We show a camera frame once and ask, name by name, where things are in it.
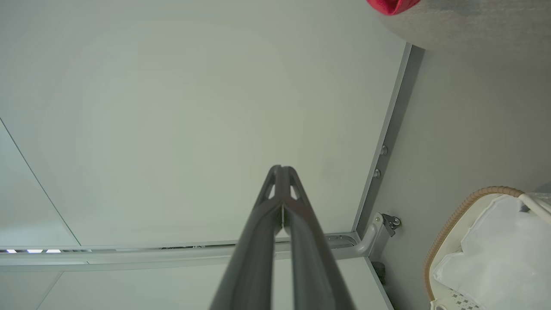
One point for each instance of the red knit clothing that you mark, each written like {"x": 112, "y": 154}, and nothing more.
{"x": 392, "y": 5}

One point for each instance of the white clothing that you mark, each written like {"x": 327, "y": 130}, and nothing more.
{"x": 503, "y": 254}

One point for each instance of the white wicker-rimmed laundry basket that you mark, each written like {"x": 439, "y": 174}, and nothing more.
{"x": 447, "y": 241}

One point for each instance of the grey metal partition rail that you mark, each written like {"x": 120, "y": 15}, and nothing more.
{"x": 129, "y": 255}

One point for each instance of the white grey patterned cloth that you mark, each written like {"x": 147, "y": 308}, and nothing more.
{"x": 462, "y": 300}

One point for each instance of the grey metal partition post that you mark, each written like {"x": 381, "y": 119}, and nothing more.
{"x": 389, "y": 129}

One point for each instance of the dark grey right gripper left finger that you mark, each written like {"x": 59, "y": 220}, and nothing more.
{"x": 249, "y": 258}

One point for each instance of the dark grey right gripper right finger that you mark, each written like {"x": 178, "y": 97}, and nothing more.
{"x": 314, "y": 262}

